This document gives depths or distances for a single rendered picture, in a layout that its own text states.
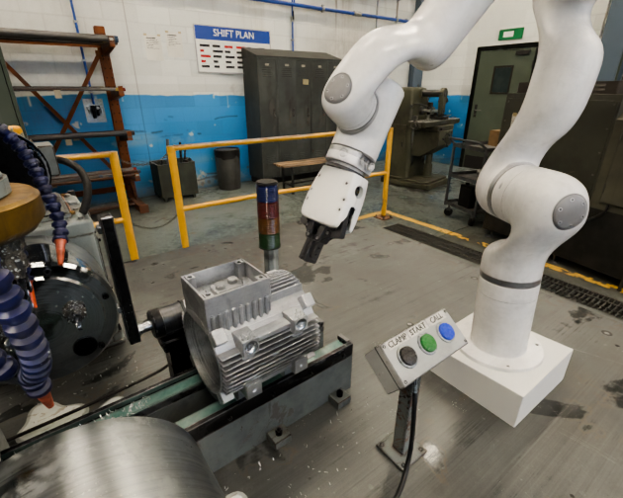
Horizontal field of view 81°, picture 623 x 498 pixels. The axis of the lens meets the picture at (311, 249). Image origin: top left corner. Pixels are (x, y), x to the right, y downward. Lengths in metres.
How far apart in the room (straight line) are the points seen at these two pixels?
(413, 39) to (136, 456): 0.61
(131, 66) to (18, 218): 5.31
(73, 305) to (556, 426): 0.99
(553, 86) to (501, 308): 0.43
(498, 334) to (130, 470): 0.75
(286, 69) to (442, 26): 5.45
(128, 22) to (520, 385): 5.59
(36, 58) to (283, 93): 3.05
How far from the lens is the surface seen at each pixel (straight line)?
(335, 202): 0.62
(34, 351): 0.38
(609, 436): 1.03
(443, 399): 0.94
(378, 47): 0.61
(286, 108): 6.08
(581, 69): 0.81
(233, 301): 0.62
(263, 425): 0.80
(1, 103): 3.70
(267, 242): 1.02
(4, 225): 0.48
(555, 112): 0.80
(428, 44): 0.65
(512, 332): 0.92
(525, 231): 0.76
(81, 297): 0.83
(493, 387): 0.91
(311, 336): 0.71
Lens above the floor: 1.44
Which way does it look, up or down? 24 degrees down
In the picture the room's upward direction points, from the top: straight up
